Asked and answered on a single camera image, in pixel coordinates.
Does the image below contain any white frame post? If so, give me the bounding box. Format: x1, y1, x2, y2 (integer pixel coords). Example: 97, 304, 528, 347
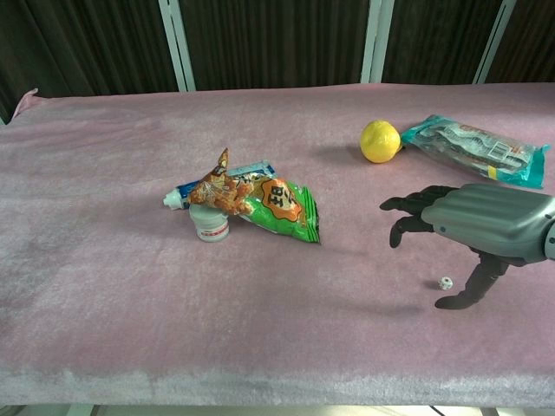
157, 0, 197, 93
472, 0, 518, 85
360, 0, 386, 84

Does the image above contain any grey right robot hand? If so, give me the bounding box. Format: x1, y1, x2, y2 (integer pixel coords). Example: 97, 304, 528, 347
379, 182, 555, 310

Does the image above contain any small white jar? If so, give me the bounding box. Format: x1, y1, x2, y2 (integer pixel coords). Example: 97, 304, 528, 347
189, 203, 231, 244

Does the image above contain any teal plastic snack package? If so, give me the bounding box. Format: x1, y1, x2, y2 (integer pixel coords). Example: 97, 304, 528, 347
400, 114, 552, 190

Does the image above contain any yellow lemon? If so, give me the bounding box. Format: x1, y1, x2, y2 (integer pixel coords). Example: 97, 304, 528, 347
360, 120, 402, 165

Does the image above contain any blue and white toothpaste tube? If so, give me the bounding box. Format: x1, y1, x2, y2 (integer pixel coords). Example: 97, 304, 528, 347
162, 159, 278, 211

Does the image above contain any pink fleece table cloth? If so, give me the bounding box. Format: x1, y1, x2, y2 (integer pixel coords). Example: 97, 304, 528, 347
0, 80, 555, 408

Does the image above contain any dark curtain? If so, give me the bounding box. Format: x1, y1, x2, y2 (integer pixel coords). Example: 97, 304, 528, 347
0, 0, 555, 123

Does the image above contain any green and orange snack bag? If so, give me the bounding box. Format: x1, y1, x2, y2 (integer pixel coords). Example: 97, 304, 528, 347
186, 147, 323, 246

